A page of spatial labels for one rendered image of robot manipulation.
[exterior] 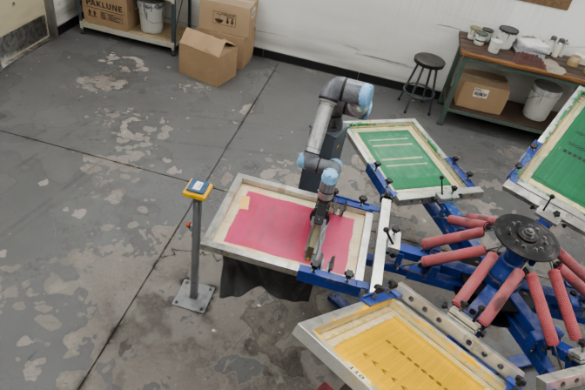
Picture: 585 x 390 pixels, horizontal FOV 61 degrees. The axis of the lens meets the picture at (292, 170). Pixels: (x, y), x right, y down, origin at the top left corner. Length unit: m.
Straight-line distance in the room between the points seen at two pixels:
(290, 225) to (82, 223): 1.88
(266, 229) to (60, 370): 1.45
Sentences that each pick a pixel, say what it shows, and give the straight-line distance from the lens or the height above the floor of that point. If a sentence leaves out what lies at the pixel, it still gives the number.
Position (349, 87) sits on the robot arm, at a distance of 2.43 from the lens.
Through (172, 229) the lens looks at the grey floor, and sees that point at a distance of 3.89.
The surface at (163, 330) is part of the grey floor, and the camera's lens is 3.34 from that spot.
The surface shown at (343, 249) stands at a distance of 2.57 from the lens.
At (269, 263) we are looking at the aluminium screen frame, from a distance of 2.38.
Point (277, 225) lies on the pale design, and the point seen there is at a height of 0.96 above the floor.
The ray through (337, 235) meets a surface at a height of 0.96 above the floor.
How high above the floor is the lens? 2.77
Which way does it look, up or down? 38 degrees down
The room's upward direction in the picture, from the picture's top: 11 degrees clockwise
